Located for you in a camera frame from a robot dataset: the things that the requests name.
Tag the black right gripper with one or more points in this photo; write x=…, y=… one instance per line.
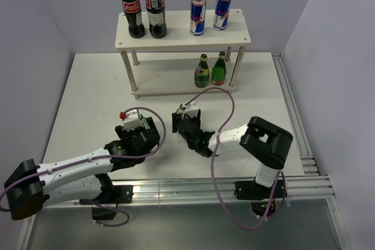
x=176, y=117

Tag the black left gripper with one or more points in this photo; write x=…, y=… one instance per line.
x=124, y=134

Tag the green bottle colourful label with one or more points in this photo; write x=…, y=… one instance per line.
x=202, y=73

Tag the green bottle gold cap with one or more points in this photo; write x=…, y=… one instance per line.
x=219, y=70

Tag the Red Bull can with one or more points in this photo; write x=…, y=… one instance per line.
x=197, y=16
x=221, y=14

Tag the clear glass soda bottle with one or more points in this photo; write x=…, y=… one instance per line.
x=181, y=109

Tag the clear Chang soda bottle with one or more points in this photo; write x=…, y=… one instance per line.
x=142, y=120

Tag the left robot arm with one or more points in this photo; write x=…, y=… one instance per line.
x=31, y=187

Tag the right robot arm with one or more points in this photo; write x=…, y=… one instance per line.
x=268, y=143

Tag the white two-tier shelf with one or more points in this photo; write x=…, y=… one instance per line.
x=181, y=39

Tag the Coca-Cola glass bottle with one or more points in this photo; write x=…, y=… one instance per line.
x=133, y=14

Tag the dark cola bottle red label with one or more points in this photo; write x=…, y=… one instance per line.
x=156, y=16

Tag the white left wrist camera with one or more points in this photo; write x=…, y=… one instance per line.
x=130, y=120

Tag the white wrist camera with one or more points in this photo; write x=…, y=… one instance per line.
x=191, y=110
x=130, y=120

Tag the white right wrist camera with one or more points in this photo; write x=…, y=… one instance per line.
x=191, y=110

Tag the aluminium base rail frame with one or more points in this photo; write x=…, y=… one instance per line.
x=179, y=168

